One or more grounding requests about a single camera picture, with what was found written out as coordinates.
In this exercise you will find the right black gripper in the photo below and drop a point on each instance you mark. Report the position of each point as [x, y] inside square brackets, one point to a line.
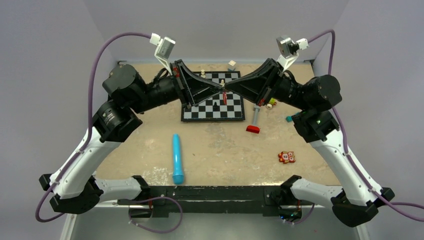
[258, 85]

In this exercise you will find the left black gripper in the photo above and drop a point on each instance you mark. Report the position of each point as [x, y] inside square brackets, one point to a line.
[191, 87]

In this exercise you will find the red key tag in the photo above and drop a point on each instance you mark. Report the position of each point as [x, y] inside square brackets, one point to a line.
[224, 98]

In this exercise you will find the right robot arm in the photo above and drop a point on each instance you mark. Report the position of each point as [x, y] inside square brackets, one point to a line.
[359, 197]

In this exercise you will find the white chess pawn back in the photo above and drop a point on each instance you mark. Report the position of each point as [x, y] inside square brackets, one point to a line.
[203, 73]

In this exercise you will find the black white chessboard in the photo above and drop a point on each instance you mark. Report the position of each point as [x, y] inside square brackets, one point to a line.
[234, 111]

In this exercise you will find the black chess piece right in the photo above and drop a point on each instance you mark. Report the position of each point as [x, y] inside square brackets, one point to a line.
[215, 107]

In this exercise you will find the colourful brick toy vehicle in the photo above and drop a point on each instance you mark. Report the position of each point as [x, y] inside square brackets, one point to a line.
[272, 102]

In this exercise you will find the white grey cube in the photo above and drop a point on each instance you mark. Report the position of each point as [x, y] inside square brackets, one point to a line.
[232, 65]

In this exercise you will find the red toy brick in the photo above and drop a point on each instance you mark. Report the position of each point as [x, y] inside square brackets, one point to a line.
[253, 129]

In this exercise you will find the red owl toy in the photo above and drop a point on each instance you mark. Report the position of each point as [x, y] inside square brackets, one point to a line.
[286, 157]

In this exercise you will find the blue plastic flashlight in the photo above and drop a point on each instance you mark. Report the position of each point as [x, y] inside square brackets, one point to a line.
[178, 172]

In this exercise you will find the black base bar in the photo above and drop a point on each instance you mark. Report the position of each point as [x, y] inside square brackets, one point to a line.
[268, 200]

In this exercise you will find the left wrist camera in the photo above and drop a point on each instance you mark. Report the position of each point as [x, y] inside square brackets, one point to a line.
[164, 46]

